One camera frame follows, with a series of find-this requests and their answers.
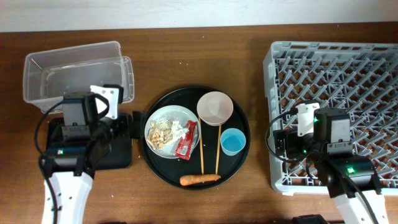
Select pink bowl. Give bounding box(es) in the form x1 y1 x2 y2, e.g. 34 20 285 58
197 91 234 126

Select grey plate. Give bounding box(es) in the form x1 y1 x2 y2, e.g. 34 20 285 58
144 105 201 159

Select black rectangular tray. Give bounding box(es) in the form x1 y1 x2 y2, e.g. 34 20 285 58
44 117 132 175

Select grey dishwasher rack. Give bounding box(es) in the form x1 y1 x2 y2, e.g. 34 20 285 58
263 41 397 196

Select orange carrot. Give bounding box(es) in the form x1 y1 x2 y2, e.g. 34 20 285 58
180 174 221 186

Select white tissue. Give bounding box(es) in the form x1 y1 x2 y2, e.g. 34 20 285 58
171 121 189 140

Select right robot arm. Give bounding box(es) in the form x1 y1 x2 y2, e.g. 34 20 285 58
266 108 389 223

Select wooden chopstick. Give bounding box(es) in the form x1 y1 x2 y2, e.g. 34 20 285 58
215 125 222 175
198 116 205 175

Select clear plastic bin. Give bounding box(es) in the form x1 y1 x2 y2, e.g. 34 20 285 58
23 41 135 112

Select red snack wrapper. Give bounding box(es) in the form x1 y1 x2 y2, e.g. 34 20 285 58
175 120 197 161

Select food scraps on plate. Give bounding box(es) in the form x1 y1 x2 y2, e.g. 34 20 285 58
147 119 173 150

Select blue plastic cup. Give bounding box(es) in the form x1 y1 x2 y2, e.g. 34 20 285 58
221 128 246 156

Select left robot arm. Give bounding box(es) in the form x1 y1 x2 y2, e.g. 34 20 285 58
38 90 134 223

